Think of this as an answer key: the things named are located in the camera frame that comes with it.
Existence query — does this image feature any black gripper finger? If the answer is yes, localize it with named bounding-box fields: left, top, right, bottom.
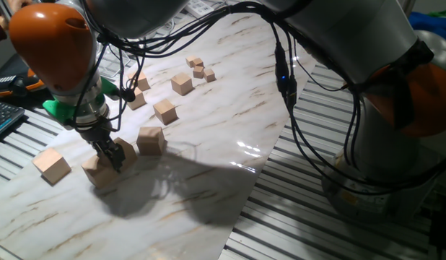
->
left=92, top=139, right=127, bottom=173

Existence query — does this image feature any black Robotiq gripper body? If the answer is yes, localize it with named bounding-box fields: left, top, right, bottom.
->
left=77, top=121, right=114, bottom=144

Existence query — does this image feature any large wooden cube block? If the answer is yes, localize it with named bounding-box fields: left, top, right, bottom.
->
left=136, top=126, right=167, bottom=157
left=32, top=147, right=72, bottom=186
left=113, top=136, right=139, bottom=171
left=128, top=71, right=152, bottom=92
left=170, top=71, right=194, bottom=97
left=81, top=154, right=119, bottom=189
left=152, top=98, right=179, bottom=126
left=128, top=88, right=147, bottom=111

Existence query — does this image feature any person's bare hand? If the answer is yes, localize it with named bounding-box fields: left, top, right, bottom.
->
left=6, top=0, right=33, bottom=14

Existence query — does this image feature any clear plastic container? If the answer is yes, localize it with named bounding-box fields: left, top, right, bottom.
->
left=96, top=45, right=132, bottom=80

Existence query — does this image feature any black computer keyboard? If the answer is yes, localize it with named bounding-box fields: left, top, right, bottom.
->
left=0, top=102, right=26, bottom=142

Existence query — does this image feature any orange black teach pendant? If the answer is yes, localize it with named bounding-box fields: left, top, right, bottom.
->
left=0, top=53, right=46, bottom=99

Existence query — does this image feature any white marble pattern mat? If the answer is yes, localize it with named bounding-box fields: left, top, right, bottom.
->
left=0, top=14, right=318, bottom=260

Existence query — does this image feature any white power strip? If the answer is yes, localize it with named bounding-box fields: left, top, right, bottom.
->
left=185, top=0, right=216, bottom=19

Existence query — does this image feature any aluminium profile beam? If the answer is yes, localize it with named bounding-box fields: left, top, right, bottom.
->
left=398, top=0, right=417, bottom=15

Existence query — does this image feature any blue bag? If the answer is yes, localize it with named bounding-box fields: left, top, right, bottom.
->
left=408, top=10, right=446, bottom=40

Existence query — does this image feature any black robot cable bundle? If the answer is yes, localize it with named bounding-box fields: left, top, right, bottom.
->
left=62, top=1, right=446, bottom=198

